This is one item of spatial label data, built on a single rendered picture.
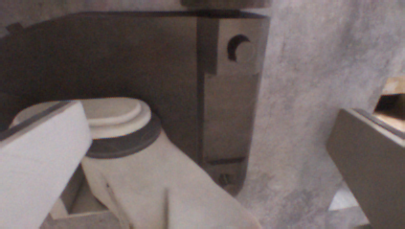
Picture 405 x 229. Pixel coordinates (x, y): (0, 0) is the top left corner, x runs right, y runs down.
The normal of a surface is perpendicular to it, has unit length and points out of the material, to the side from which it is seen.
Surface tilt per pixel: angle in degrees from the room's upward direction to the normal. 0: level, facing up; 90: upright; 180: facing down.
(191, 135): 0
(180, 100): 0
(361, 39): 0
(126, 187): 90
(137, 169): 90
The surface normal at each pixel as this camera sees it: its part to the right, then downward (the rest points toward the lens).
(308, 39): 0.17, 0.49
